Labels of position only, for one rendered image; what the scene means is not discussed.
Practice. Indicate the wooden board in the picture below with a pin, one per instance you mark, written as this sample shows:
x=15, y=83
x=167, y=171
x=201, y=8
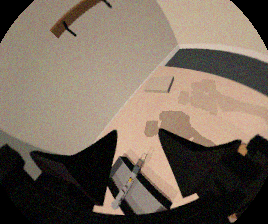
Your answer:
x=242, y=150

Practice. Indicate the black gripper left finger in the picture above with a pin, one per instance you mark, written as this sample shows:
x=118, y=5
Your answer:
x=89, y=170

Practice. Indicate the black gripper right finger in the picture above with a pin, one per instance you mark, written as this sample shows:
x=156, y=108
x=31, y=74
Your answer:
x=190, y=162

